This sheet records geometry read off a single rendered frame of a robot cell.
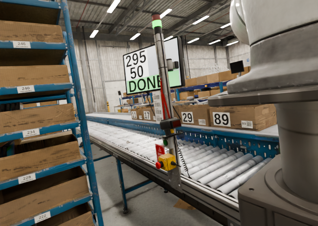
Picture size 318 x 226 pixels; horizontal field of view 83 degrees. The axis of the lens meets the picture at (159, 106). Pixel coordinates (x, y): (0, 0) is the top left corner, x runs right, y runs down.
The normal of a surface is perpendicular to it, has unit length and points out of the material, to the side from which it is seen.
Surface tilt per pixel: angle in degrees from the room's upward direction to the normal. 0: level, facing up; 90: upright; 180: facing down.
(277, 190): 0
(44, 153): 91
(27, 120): 91
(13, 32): 91
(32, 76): 91
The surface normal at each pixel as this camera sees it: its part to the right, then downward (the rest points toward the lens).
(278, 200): -0.14, -0.99
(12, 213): 0.56, 0.00
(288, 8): -0.83, 0.30
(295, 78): -0.65, 0.19
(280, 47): -0.91, 0.11
